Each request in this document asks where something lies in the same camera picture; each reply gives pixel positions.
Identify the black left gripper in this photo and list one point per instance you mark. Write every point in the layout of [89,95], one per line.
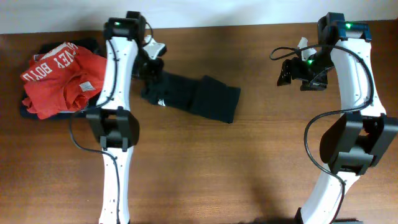
[153,73]

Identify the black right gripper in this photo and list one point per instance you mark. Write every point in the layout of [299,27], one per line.
[318,84]

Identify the dark green t-shirt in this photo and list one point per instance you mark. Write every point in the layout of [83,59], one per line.
[206,97]

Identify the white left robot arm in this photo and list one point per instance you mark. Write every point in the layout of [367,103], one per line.
[130,53]

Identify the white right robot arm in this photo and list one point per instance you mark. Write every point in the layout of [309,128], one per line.
[363,132]

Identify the navy blue folded garment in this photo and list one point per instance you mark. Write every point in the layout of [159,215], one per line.
[89,43]

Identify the red printed t-shirt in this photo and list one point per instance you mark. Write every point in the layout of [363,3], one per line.
[64,79]

